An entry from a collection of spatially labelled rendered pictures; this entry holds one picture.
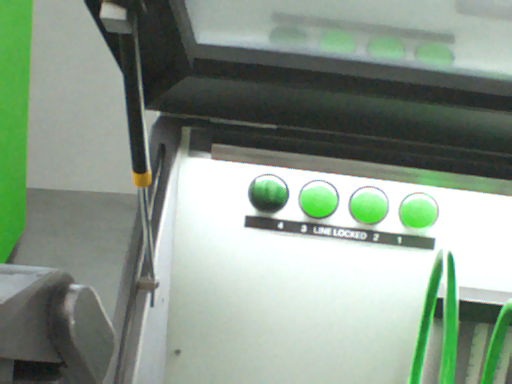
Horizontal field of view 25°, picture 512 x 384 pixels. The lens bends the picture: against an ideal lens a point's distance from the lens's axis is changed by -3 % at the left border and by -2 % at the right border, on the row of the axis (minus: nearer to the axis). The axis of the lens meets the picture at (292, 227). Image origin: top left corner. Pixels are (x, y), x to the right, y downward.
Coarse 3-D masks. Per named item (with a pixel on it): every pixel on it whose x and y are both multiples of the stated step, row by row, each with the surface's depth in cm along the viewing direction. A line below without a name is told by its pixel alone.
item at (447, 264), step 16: (448, 256) 118; (432, 272) 130; (448, 272) 115; (432, 288) 132; (448, 288) 113; (432, 304) 134; (448, 304) 111; (448, 320) 110; (416, 336) 138; (448, 336) 108; (416, 352) 139; (448, 352) 107; (416, 368) 140; (448, 368) 107
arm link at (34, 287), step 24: (0, 264) 72; (0, 288) 66; (24, 288) 66; (48, 288) 69; (0, 312) 63; (24, 312) 66; (48, 312) 69; (0, 336) 64; (24, 336) 66; (48, 336) 69; (0, 360) 64; (48, 360) 69
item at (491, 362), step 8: (504, 304) 126; (504, 312) 127; (504, 320) 128; (496, 328) 130; (504, 328) 129; (496, 336) 131; (504, 336) 131; (496, 344) 132; (488, 352) 133; (496, 352) 132; (488, 360) 133; (496, 360) 133; (488, 368) 134; (488, 376) 135
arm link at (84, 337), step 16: (64, 288) 70; (80, 288) 70; (64, 304) 69; (80, 304) 70; (96, 304) 72; (64, 320) 69; (80, 320) 70; (96, 320) 72; (64, 336) 69; (80, 336) 70; (96, 336) 72; (112, 336) 74; (64, 352) 70; (80, 352) 70; (96, 352) 72; (112, 352) 74; (16, 368) 74; (32, 368) 74; (48, 368) 73; (64, 368) 72; (80, 368) 71; (96, 368) 72
